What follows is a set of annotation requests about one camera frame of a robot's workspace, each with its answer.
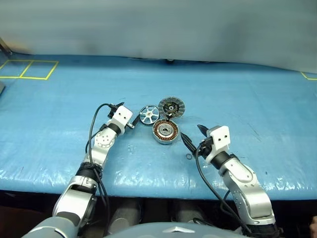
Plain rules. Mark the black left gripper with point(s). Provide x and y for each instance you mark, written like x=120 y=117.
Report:
x=112 y=111

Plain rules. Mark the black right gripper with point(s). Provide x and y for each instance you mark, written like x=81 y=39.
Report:
x=205 y=148

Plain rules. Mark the silver spoked rotor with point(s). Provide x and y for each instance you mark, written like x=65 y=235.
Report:
x=148 y=114

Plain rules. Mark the motor housing with copper windings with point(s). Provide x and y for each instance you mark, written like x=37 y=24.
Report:
x=165 y=130

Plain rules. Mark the round hinged motor lid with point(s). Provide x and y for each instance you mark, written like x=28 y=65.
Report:
x=172 y=107

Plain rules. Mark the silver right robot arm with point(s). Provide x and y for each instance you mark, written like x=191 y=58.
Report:
x=237 y=173

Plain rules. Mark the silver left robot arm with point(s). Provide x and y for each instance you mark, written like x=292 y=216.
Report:
x=101 y=146

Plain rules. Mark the blue plastic table cover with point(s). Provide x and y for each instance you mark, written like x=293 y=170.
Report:
x=158 y=86

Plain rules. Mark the grey robot torso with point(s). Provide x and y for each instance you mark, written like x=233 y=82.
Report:
x=173 y=229

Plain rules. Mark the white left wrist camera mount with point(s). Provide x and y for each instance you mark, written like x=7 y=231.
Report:
x=122 y=115

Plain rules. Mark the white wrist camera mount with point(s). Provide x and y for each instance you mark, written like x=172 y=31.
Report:
x=122 y=115
x=220 y=137

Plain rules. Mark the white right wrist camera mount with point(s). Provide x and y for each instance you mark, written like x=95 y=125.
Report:
x=220 y=137

